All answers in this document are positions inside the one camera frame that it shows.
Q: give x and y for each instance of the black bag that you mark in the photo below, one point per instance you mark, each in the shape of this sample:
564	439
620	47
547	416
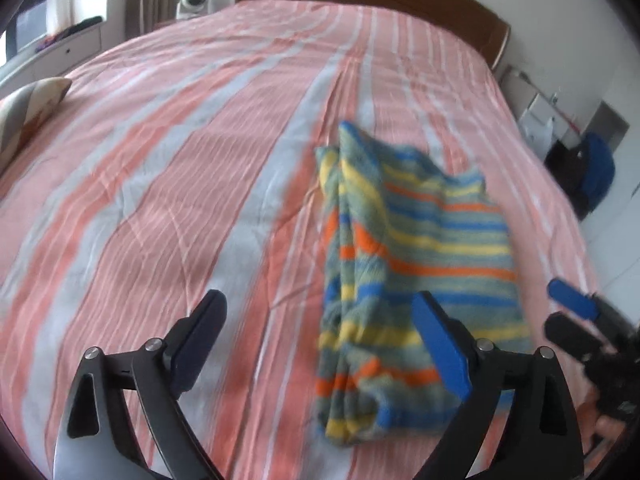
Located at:
567	175

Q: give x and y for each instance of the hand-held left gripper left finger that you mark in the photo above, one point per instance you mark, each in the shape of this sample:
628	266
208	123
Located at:
200	340

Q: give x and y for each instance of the striped pillow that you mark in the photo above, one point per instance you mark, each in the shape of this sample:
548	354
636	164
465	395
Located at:
27	110

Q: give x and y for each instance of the person's right hand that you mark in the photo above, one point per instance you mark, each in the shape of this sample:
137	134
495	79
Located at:
602	427

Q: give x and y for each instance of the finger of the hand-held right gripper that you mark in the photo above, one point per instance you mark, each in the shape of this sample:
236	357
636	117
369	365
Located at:
570	335
575	300

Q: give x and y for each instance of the multicolour striped knit sweater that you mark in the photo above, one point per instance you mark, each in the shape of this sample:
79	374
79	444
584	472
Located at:
415	260

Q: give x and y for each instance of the white security camera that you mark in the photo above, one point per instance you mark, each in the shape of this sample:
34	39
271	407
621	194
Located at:
194	1

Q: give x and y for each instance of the blue backpack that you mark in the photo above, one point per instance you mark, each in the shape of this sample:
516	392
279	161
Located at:
597	172

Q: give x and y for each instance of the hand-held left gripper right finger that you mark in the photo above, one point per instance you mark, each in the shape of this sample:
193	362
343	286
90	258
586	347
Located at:
442	340

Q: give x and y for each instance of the pink white striped bedspread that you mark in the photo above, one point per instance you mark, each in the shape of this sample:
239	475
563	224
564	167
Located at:
175	185

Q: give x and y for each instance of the white drawer cabinet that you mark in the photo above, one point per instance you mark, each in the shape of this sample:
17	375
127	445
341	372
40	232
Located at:
60	47

